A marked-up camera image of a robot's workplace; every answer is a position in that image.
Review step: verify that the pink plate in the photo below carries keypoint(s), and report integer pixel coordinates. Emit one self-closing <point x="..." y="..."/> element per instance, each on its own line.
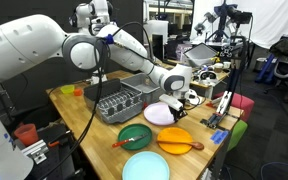
<point x="157" y="115"/>

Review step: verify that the black camera stand frame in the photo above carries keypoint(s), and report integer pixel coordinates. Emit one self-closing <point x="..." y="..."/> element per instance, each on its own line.
<point x="234" y="76"/>

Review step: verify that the black cutlery caddy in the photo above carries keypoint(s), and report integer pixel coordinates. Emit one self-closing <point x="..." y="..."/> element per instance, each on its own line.
<point x="100" y="88"/>

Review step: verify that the light blue plate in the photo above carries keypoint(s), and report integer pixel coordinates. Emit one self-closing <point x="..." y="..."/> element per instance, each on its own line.
<point x="145" y="166"/>

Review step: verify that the small red object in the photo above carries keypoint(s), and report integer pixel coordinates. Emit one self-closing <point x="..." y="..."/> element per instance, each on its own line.
<point x="145" y="105"/>

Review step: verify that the green stool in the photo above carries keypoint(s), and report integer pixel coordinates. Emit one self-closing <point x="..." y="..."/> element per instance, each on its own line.
<point x="238" y="133"/>

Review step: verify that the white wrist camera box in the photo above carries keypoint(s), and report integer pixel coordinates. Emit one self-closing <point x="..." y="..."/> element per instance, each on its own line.
<point x="170" y="101"/>

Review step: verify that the pinkish red stool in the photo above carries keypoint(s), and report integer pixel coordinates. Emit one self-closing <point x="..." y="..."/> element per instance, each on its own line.
<point x="244" y="103"/>

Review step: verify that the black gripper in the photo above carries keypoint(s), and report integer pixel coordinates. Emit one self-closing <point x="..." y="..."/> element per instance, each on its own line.
<point x="185" y="106"/>

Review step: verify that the orange cup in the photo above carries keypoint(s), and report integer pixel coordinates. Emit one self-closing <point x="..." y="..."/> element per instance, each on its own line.
<point x="78" y="92"/>

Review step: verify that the wooden spoon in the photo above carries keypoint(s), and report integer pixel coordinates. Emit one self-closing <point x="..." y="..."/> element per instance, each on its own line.
<point x="197" y="145"/>

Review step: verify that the grey plastic bin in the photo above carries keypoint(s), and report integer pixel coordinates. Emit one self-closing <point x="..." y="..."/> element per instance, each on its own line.
<point x="140" y="83"/>

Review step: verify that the blue tape strips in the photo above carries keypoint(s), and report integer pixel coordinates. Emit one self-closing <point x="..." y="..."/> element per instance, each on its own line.
<point x="219" y="136"/>

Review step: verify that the green plate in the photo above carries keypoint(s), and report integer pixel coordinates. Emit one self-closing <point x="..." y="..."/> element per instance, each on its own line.
<point x="130" y="131"/>

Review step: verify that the red cup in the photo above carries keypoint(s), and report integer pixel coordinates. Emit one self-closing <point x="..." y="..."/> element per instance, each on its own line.
<point x="26" y="135"/>

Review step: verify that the black camera on tripod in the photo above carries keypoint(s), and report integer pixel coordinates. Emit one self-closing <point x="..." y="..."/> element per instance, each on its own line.
<point x="239" y="16"/>

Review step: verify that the orange plate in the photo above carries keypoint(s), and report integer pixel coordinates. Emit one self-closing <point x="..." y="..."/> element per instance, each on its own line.
<point x="174" y="135"/>

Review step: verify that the small green bowl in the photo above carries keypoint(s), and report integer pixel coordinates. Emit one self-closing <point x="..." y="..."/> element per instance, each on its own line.
<point x="67" y="89"/>

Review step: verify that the tilted grey bin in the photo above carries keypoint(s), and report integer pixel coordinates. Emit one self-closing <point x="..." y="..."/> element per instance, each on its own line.
<point x="200" y="53"/>

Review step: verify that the white robot arm with gripper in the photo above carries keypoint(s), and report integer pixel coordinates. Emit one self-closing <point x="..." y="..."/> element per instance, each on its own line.
<point x="27" y="43"/>

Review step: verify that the aluminium extrusion piece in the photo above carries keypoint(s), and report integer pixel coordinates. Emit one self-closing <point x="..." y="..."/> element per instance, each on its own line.
<point x="35" y="151"/>

